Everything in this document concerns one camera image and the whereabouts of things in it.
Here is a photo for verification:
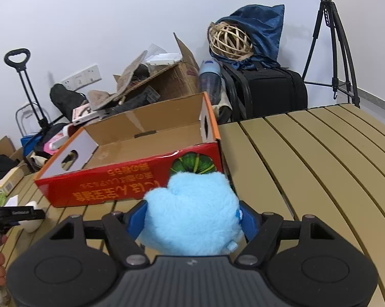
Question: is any light blue plush toy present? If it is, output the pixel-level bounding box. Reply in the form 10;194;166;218
138;172;243;256

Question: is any yellow small carton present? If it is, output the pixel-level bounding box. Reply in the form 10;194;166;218
0;166;25;196

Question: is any red cardboard box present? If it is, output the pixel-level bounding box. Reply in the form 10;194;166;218
35;93;222;208

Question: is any tan folding slat table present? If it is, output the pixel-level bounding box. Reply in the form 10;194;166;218
3;104;385;306

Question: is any black suitcase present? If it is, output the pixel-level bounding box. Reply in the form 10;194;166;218
221;62;308;122

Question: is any black rolled bag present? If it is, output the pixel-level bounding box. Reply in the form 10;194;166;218
49;83;86;120

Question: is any open brown cardboard box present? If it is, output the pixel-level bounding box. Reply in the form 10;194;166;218
88;37;199;111

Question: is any blue water bottle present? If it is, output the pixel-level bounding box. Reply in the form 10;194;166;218
199;59;222;105

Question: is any woven rattan ball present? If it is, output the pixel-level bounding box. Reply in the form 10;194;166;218
207;21;254;61

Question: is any dark blue fabric bag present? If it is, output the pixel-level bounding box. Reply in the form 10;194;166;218
209;4;285;70

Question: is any black trolley handle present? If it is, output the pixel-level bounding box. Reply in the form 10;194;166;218
4;48;49;130

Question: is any white wall socket strip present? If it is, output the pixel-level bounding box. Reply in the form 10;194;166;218
60;64;102;91

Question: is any black camera tripod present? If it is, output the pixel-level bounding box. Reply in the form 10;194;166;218
302;0;360;107

